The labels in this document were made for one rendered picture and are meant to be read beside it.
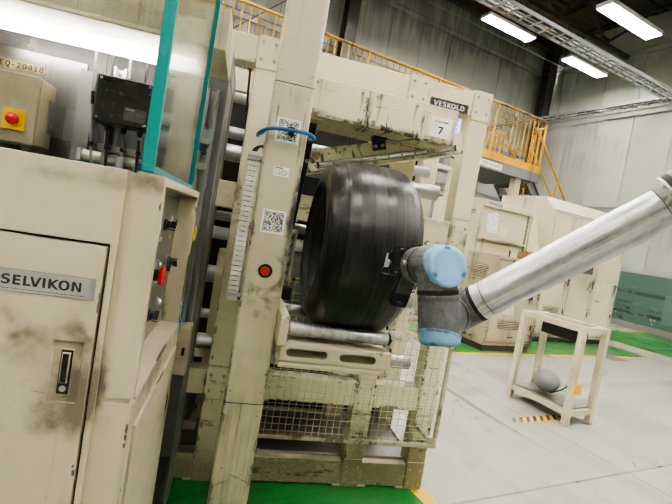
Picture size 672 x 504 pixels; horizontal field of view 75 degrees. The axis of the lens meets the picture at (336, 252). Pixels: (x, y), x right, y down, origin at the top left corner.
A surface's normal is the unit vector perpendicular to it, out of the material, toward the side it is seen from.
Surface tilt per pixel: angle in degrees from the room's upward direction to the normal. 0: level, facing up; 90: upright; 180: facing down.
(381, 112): 90
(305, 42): 90
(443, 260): 78
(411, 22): 90
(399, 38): 90
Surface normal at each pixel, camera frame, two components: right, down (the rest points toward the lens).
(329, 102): 0.21, 0.09
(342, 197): -0.46, -0.44
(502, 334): 0.44, 0.12
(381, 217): 0.25, -0.28
